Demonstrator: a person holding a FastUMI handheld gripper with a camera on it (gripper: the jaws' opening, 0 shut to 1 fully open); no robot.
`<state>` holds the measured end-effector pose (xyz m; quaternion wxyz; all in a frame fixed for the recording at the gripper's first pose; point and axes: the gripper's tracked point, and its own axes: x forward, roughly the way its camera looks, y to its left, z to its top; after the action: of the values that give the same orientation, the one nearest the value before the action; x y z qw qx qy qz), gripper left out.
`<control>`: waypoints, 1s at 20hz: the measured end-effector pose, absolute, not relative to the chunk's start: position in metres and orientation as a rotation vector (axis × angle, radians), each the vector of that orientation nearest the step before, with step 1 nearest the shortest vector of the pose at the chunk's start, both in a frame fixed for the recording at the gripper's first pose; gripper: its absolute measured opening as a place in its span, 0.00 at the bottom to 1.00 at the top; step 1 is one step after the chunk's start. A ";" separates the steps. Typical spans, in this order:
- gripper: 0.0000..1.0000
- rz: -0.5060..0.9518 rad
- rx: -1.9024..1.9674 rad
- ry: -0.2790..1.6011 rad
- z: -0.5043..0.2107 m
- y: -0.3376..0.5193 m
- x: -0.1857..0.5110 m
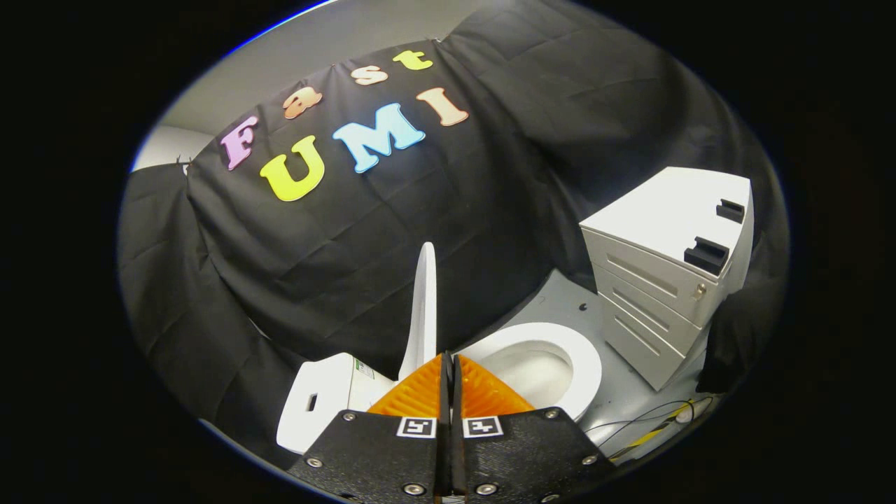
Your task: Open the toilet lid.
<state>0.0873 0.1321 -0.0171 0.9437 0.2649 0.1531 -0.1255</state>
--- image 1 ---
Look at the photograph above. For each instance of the black plastic bracket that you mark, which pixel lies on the black plastic bracket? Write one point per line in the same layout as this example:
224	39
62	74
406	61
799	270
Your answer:
730	210
705	255

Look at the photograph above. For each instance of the white drawer cabinet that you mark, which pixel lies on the white drawer cabinet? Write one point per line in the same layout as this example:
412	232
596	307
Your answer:
658	217

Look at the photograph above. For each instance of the yellow black hazard tape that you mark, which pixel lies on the yellow black hazard tape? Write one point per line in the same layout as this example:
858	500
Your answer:
647	437

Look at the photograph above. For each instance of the white toilet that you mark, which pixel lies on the white toilet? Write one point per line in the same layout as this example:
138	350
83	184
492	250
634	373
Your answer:
322	399

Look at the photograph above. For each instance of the black backdrop cloth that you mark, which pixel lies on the black backdrop cloth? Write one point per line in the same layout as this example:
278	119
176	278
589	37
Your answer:
350	266

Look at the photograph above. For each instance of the white toilet seat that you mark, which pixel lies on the white toilet seat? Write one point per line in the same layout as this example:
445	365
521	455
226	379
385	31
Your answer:
584	364

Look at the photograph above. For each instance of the white round object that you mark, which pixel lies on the white round object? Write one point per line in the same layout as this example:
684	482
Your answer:
684	413

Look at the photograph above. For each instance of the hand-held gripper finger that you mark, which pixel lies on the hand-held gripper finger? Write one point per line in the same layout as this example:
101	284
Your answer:
458	448
444	448

